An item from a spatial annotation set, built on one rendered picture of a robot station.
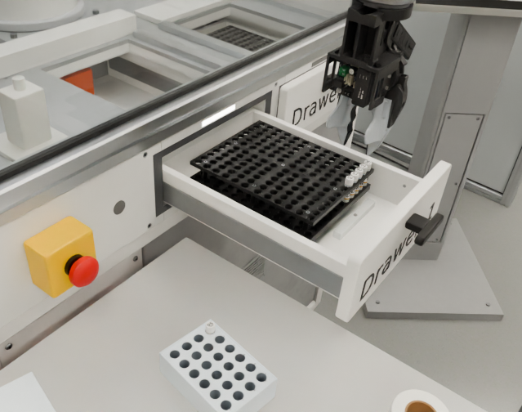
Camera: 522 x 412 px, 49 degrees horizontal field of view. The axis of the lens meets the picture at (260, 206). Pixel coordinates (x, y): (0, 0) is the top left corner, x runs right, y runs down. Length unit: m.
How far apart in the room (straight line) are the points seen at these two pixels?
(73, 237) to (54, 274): 0.05
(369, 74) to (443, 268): 1.47
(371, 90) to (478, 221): 1.78
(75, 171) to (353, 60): 0.36
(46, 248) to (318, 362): 0.37
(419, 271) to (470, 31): 0.83
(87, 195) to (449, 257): 1.60
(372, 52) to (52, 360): 0.55
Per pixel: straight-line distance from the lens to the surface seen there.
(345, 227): 0.86
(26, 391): 0.76
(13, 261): 0.75
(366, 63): 0.70
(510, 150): 2.52
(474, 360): 1.92
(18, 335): 0.85
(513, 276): 2.26
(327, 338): 0.82
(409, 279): 2.03
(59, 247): 0.72
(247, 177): 0.84
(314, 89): 1.14
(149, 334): 0.81
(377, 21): 0.69
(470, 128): 1.84
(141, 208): 0.87
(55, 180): 0.74
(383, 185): 0.95
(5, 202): 0.70
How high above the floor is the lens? 1.38
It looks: 37 degrees down
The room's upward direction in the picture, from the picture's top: 5 degrees clockwise
